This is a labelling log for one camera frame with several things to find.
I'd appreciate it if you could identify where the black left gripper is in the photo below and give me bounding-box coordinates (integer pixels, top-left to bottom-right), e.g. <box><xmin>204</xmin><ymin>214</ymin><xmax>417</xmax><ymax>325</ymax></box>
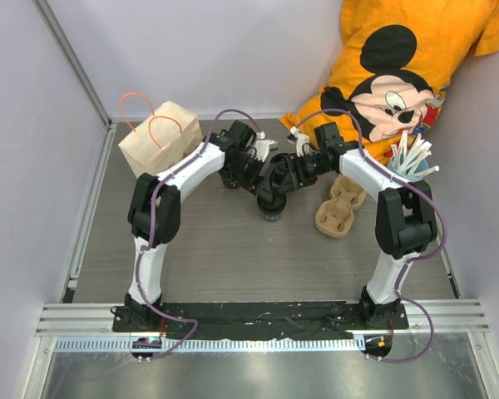
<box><xmin>226</xmin><ymin>155</ymin><xmax>275</xmax><ymax>202</ymax></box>

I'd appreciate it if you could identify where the orange Mickey Mouse pillow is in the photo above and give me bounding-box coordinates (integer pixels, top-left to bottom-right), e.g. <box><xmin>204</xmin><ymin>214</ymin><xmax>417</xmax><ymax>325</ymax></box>
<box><xmin>280</xmin><ymin>0</ymin><xmax>499</xmax><ymax>165</ymax></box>

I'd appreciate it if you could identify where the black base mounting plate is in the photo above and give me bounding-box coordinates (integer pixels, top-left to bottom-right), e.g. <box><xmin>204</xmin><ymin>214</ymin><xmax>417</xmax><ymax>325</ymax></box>
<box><xmin>111</xmin><ymin>298</ymin><xmax>409</xmax><ymax>341</ymax></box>

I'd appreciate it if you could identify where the printed paper takeout bag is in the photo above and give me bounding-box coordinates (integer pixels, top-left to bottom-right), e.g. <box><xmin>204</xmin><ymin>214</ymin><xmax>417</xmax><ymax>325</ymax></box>
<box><xmin>118</xmin><ymin>92</ymin><xmax>203</xmax><ymax>177</ymax></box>

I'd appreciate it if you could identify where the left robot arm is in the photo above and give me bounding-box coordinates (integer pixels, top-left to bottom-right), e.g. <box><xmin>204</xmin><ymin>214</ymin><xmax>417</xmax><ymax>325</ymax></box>
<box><xmin>112</xmin><ymin>121</ymin><xmax>278</xmax><ymax>332</ymax></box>

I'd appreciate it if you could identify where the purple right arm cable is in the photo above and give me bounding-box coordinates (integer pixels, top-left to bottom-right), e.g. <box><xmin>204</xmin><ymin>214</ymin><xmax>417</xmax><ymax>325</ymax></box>
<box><xmin>293</xmin><ymin>109</ymin><xmax>448</xmax><ymax>363</ymax></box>

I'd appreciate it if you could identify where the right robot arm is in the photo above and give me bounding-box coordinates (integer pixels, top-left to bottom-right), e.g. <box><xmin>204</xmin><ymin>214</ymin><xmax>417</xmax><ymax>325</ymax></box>
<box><xmin>289</xmin><ymin>123</ymin><xmax>437</xmax><ymax>328</ymax></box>

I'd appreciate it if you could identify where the white slotted cable duct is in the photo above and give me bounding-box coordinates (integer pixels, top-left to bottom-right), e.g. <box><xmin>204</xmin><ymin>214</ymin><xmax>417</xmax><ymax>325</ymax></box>
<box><xmin>54</xmin><ymin>335</ymin><xmax>365</xmax><ymax>354</ymax></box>

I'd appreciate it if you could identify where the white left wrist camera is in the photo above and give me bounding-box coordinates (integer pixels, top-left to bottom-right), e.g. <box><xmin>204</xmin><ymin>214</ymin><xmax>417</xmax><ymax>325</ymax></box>
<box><xmin>253</xmin><ymin>131</ymin><xmax>279</xmax><ymax>162</ymax></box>

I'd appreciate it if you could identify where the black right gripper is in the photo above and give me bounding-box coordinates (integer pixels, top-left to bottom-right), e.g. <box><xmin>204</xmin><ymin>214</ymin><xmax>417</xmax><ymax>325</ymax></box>
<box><xmin>279</xmin><ymin>151</ymin><xmax>333</xmax><ymax>195</ymax></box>

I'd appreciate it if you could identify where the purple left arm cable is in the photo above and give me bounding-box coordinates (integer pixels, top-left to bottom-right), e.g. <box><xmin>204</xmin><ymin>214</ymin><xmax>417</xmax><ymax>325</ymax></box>
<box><xmin>133</xmin><ymin>108</ymin><xmax>267</xmax><ymax>361</ymax></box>

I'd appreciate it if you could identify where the blue straw holder cup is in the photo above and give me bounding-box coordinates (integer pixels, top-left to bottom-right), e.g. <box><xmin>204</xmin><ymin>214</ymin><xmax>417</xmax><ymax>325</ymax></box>
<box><xmin>387</xmin><ymin>160</ymin><xmax>428</xmax><ymax>182</ymax></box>

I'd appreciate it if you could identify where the translucent single black cup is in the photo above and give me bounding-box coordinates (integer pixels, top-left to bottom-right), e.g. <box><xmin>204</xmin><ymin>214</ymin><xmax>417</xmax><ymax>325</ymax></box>
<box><xmin>259</xmin><ymin>207</ymin><xmax>284</xmax><ymax>222</ymax></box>

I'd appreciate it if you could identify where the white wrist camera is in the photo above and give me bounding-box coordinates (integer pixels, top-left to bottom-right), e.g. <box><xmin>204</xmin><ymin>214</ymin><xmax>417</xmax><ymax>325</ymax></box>
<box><xmin>287</xmin><ymin>126</ymin><xmax>310</xmax><ymax>157</ymax></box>
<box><xmin>253</xmin><ymin>131</ymin><xmax>279</xmax><ymax>162</ymax></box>

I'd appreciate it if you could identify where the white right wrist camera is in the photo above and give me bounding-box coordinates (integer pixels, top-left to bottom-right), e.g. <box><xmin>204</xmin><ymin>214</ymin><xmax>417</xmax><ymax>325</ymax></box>
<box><xmin>287</xmin><ymin>126</ymin><xmax>310</xmax><ymax>157</ymax></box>

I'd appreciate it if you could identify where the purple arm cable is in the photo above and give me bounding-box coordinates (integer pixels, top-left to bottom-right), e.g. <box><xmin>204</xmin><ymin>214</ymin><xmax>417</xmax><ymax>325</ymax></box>
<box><xmin>133</xmin><ymin>108</ymin><xmax>267</xmax><ymax>361</ymax></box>
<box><xmin>293</xmin><ymin>109</ymin><xmax>448</xmax><ymax>363</ymax></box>

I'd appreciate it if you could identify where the black coffee cup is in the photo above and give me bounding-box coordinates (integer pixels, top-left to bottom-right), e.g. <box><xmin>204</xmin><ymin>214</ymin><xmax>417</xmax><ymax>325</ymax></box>
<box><xmin>219</xmin><ymin>170</ymin><xmax>240</xmax><ymax>190</ymax></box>

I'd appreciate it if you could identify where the white wrapped straws bundle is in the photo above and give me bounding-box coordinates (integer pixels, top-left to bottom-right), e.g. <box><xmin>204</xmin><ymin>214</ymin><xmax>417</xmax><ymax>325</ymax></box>
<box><xmin>390</xmin><ymin>133</ymin><xmax>440</xmax><ymax>177</ymax></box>

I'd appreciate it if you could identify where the aluminium corner frame post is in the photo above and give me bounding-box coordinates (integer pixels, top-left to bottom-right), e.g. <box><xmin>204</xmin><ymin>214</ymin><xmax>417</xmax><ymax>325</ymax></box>
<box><xmin>32</xmin><ymin>0</ymin><xmax>113</xmax><ymax>126</ymax></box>

